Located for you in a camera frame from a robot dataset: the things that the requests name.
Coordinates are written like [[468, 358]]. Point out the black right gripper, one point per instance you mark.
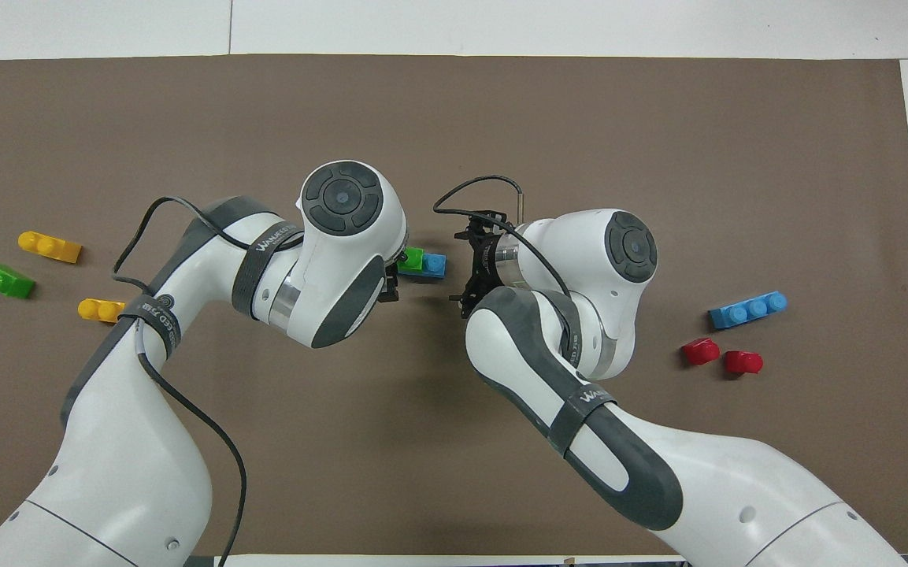
[[483, 264]]

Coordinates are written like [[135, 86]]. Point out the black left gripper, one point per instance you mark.
[[389, 285]]

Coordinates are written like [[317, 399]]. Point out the green two-stud toy block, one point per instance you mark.
[[3, 280], [411, 261]]

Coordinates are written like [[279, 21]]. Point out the blue three-stud toy block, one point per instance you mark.
[[435, 265], [746, 311]]

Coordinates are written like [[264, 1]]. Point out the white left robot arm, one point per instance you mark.
[[131, 441]]

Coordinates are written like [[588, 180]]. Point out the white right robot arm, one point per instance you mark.
[[627, 441]]

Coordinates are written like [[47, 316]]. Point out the red single-stud toy block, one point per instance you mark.
[[700, 351], [743, 362]]

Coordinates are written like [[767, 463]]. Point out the yellow two-stud toy block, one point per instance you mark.
[[99, 310], [52, 248]]

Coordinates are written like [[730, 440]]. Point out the brown table mat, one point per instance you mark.
[[454, 118]]

